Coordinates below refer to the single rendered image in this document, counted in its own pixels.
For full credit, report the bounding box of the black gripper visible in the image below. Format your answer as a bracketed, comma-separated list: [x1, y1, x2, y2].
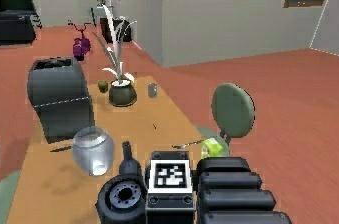
[95, 174, 149, 224]

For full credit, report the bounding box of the dark glass bottle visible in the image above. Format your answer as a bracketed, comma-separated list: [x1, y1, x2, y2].
[118, 140, 143, 178]

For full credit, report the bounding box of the wooden table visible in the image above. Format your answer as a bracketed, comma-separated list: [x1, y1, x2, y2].
[6, 75, 211, 224]

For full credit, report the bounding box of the black knife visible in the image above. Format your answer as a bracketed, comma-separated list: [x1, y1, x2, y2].
[49, 145, 74, 154]

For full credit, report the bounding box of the silver fork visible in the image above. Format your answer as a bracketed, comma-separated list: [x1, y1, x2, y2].
[171, 139, 206, 150]

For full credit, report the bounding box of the yellow green lettuce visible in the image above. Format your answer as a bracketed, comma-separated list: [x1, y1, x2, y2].
[200, 137, 226, 160]

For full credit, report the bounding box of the dark pot white leaf plant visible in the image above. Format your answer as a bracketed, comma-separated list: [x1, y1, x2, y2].
[93, 3, 139, 108]

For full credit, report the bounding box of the grey cup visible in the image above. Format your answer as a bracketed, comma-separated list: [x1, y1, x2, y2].
[147, 82, 159, 99]

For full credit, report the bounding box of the green apple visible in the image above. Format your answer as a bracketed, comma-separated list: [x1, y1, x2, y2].
[97, 79, 109, 94]

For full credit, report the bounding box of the dark grey bin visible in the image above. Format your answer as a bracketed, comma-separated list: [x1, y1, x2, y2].
[26, 57, 96, 145]

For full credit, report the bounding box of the purple vase with twigs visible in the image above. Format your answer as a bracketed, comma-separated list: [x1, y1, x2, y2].
[67, 20, 93, 62]

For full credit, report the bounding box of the black cabinet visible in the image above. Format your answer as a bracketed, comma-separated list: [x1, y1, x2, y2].
[99, 17, 133, 44]

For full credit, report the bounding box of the black sofa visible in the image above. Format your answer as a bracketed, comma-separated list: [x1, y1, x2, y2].
[0, 9, 43, 48]

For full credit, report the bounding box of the framed wall picture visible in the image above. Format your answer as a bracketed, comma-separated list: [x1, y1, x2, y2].
[283, 0, 325, 9]

